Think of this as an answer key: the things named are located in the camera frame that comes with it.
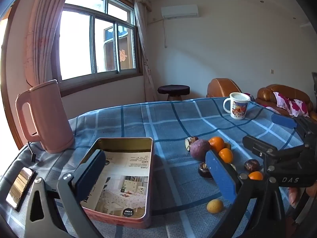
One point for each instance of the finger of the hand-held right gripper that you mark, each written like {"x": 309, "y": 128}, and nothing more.
{"x": 257, "y": 145}
{"x": 283, "y": 121}

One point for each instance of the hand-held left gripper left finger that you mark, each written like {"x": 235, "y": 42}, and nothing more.
{"x": 90, "y": 176}

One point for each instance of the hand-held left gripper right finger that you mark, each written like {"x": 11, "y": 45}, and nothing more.
{"x": 220, "y": 176}

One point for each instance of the fibrous dark water chestnut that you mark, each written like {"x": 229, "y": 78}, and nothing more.
{"x": 205, "y": 169}

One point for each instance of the smooth dark water chestnut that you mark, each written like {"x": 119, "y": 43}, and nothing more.
{"x": 252, "y": 164}

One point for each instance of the small orange mandarin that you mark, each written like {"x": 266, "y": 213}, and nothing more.
{"x": 255, "y": 176}
{"x": 225, "y": 155}

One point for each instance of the small yellow-brown fruit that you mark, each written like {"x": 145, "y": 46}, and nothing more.
{"x": 227, "y": 145}

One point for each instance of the small yellow kumquat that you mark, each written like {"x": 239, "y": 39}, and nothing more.
{"x": 215, "y": 205}

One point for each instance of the large orange mandarin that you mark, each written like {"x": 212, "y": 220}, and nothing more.
{"x": 216, "y": 143}

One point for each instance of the purple sweet potato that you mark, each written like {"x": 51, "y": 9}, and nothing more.
{"x": 200, "y": 150}

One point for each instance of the rectangular metal tin box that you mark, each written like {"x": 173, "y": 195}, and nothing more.
{"x": 118, "y": 221}

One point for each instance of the person's right hand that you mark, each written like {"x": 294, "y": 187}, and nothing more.
{"x": 294, "y": 196}

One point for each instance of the pink floral pillow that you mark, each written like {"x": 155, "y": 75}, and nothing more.
{"x": 292, "y": 104}

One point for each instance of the brown leather sofa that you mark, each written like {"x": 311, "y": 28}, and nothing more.
{"x": 279, "y": 91}

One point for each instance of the printed paper leaflet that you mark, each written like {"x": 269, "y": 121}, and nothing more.
{"x": 128, "y": 173}

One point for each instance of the white cartoon print mug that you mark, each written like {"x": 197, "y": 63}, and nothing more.
{"x": 237, "y": 111}

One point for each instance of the brown leather armchair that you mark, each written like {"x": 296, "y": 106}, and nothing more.
{"x": 223, "y": 86}

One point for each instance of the black smartphone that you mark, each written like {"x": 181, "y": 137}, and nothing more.
{"x": 19, "y": 187}

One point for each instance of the pink electric kettle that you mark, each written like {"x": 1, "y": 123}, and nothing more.
{"x": 47, "y": 119}

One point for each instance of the blue plaid tablecloth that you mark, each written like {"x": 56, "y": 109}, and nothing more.
{"x": 161, "y": 119}

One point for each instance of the round dark stool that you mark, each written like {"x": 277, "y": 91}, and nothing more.
{"x": 173, "y": 90}

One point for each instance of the red paper window decal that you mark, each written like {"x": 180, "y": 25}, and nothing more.
{"x": 121, "y": 55}

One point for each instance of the sliding glass window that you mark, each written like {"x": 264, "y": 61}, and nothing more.
{"x": 99, "y": 42}

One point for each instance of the pale narrow curtain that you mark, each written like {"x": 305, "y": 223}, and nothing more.
{"x": 142, "y": 42}

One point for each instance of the pink patterned curtain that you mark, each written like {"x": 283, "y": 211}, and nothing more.
{"x": 42, "y": 29}

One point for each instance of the brown wooden door frame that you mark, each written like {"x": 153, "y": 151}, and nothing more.
{"x": 10, "y": 91}

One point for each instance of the white wall air conditioner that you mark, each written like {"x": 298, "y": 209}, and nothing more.
{"x": 179, "y": 11}

